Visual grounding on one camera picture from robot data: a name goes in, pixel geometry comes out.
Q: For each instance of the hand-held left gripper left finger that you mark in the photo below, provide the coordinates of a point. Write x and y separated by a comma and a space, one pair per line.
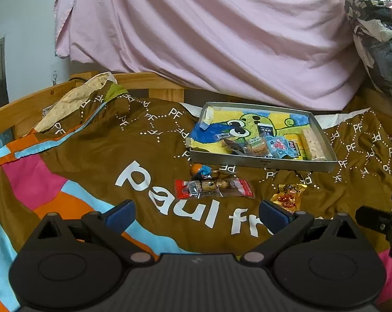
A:
121, 216

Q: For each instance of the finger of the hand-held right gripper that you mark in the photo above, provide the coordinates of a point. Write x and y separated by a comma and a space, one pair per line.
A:
373, 219

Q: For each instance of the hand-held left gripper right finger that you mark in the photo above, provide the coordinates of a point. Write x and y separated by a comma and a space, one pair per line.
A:
274, 216

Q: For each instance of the gold snack packet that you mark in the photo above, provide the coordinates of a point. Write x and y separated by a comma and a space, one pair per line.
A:
288, 198

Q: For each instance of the shallow metal tray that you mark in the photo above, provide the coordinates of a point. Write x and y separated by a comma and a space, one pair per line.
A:
241, 164

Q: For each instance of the round biscuit packet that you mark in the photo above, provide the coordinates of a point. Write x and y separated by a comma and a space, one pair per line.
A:
257, 148

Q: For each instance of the light blue snack packet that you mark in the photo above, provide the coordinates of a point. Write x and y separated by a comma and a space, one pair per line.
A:
280, 146

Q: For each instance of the yellow cracker packet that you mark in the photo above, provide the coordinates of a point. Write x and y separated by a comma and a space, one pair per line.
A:
299, 149

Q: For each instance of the dark dried fruit packet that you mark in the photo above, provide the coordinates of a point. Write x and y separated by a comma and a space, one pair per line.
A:
235, 146

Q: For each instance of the red-ended clear snack packet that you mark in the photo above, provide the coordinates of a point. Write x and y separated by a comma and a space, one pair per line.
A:
215, 188

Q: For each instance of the brown printed blanket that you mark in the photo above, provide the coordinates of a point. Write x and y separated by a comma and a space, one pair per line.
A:
85, 156

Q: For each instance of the blue-ended clear snack packet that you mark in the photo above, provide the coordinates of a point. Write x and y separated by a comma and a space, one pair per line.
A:
205, 173

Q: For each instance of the clear cracker packet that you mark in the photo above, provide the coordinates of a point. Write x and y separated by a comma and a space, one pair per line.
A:
314, 144

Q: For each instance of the dark blue snack bar packet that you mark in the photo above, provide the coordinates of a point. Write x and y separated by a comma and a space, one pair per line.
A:
266, 129

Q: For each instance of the cartoon drawing paper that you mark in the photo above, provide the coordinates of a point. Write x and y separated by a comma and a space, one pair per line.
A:
212, 136

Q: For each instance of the cream dotted cloth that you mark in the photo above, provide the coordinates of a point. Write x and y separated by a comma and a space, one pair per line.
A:
72, 104

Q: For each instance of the plastic bag of patterned cloth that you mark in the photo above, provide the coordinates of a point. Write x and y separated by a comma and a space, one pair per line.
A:
378, 32

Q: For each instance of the pink sheet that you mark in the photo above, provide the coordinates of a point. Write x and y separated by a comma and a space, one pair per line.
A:
215, 32

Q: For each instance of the wooden bed frame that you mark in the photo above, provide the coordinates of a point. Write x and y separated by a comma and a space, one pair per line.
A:
20, 113

